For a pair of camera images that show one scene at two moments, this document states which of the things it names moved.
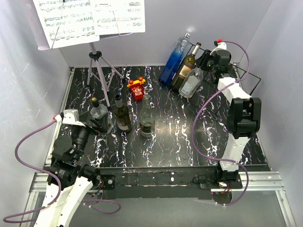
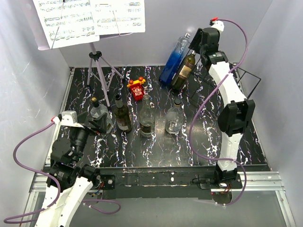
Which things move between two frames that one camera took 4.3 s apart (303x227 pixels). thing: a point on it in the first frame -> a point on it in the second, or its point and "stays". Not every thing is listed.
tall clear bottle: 147,117 stays
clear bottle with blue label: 189,86 -> 174,118
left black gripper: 84,117 stays
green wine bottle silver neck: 187,65 stays
